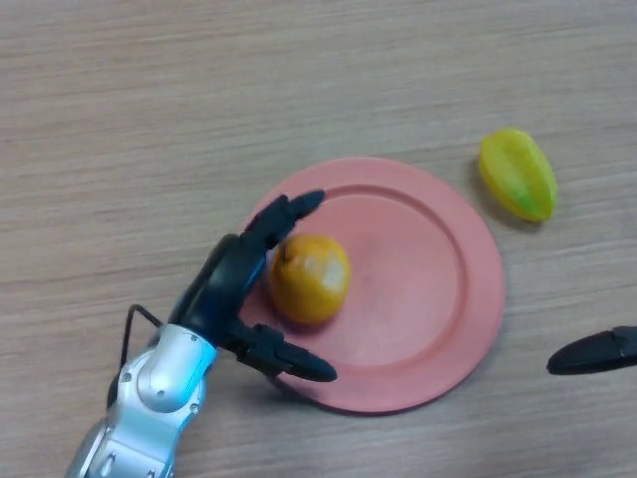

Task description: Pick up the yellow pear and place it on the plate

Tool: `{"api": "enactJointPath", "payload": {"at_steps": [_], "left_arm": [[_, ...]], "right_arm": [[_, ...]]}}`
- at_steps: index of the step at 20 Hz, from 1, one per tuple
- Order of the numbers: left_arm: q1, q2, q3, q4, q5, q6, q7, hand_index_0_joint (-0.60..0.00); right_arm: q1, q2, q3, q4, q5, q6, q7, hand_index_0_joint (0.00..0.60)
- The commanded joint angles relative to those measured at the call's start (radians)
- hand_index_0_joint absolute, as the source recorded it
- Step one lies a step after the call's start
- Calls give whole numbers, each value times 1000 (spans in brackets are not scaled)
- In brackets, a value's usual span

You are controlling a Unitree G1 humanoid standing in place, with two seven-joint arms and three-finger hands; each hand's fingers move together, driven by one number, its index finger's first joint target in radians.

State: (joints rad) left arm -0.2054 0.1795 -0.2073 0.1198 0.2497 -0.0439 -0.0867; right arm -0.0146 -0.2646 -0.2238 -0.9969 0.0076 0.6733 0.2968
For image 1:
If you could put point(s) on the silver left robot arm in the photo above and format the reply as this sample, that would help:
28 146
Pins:
159 373

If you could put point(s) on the pink round plate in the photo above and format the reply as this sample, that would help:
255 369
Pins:
423 299

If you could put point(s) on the yellow green starfruit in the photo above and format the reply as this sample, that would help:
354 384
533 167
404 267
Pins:
517 174

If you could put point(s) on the yellow orange pear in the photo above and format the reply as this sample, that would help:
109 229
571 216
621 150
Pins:
308 284

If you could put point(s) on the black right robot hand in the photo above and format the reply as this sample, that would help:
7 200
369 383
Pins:
597 353

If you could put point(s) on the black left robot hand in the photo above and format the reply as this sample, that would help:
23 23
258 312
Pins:
224 279

